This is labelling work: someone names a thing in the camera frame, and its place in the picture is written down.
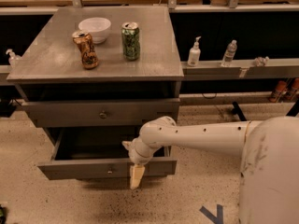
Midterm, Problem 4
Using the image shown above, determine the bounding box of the grey drawer cabinet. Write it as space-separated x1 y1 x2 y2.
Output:
7 7 183 180

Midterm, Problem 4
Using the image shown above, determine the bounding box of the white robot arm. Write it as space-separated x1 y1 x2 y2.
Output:
122 116 299 224

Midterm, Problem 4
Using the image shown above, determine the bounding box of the orange spray bottle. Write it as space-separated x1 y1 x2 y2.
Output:
269 80 287 103
284 77 299 101

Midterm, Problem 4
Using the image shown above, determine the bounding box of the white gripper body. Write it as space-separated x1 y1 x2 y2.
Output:
127 136 162 165

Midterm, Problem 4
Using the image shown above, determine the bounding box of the white bowl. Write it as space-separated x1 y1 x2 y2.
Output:
78 17 111 44

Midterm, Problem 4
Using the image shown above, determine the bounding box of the white pump lotion bottle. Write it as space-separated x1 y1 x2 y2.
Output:
187 36 201 67

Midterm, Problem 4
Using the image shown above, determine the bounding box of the grey top drawer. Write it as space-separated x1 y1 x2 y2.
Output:
22 98 179 128

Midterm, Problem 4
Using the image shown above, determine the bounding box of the black metal stand leg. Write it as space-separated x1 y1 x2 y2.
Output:
232 100 299 121

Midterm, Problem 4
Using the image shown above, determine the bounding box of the crumpled plastic wrapper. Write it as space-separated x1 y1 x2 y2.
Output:
253 57 269 66

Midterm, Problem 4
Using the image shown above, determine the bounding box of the grey drawer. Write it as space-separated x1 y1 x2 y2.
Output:
36 126 178 181
22 98 179 128

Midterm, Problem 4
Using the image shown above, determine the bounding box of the clear pump sanitizer bottle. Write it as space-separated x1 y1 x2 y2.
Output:
6 49 21 67

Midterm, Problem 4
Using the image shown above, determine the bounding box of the grey metal rail shelf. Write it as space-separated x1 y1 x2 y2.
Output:
181 59 299 81

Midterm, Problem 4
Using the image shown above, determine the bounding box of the clear plastic water bottle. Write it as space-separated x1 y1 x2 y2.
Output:
221 40 237 67

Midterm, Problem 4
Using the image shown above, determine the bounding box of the green soda can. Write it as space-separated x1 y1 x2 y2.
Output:
121 22 140 61

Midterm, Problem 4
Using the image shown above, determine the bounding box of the crushed gold soda can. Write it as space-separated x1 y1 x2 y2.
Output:
72 30 98 69

